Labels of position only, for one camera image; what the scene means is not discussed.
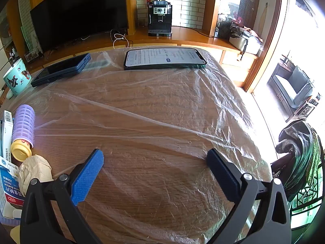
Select small picture frame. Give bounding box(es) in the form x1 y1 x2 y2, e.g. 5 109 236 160
24 51 43 63

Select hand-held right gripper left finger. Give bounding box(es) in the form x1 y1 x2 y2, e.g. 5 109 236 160
20 148 104 244

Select black ribbed heater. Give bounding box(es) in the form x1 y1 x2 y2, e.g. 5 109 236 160
214 18 234 40

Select teal printed mug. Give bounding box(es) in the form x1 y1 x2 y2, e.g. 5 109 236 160
3 58 32 97

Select dark jacket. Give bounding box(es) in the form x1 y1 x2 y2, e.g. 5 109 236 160
275 121 324 201

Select white box with barcode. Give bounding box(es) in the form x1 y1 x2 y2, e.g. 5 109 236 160
0 110 14 158

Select black flat television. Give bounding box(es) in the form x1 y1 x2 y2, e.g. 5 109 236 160
30 0 129 52

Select beige tissue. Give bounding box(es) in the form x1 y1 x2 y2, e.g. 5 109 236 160
19 155 54 196

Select bags on sideboard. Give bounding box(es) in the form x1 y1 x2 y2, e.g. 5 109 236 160
229 23 264 55

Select wooden sideboard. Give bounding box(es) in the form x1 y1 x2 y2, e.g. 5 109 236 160
0 25 262 94

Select grey armchair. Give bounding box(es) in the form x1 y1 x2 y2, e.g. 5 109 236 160
266 63 314 112

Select black coffee machine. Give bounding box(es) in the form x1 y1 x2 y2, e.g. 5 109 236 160
148 1 173 37

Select purple hair roller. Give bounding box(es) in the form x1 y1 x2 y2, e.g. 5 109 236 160
11 104 35 148

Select smartphone with lit screen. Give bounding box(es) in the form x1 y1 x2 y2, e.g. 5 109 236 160
123 47 207 70

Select dark blue phone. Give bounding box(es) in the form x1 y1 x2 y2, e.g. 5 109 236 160
31 53 92 88

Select blue and white medicine box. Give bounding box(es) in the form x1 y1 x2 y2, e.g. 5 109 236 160
0 158 26 219

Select yellow round lid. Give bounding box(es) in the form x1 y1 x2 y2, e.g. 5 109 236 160
11 139 33 162

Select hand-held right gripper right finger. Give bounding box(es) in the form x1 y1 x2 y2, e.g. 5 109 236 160
206 148 292 244

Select white cable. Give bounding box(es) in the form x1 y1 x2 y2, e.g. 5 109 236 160
110 29 130 49

